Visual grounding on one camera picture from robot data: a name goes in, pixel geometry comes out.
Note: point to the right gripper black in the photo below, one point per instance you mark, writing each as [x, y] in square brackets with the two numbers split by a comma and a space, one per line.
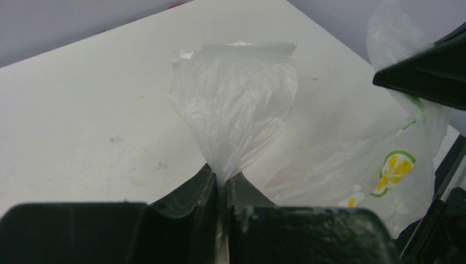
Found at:
[439, 237]

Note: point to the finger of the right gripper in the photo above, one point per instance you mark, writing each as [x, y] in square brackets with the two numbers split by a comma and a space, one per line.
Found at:
[436, 75]

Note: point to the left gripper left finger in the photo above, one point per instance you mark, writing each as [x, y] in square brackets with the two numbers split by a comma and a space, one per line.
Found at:
[178, 228]

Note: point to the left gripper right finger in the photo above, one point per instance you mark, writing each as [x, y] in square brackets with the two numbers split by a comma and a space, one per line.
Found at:
[259, 231]

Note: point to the clear plastic bag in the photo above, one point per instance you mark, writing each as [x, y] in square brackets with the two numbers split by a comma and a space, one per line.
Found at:
[351, 144]

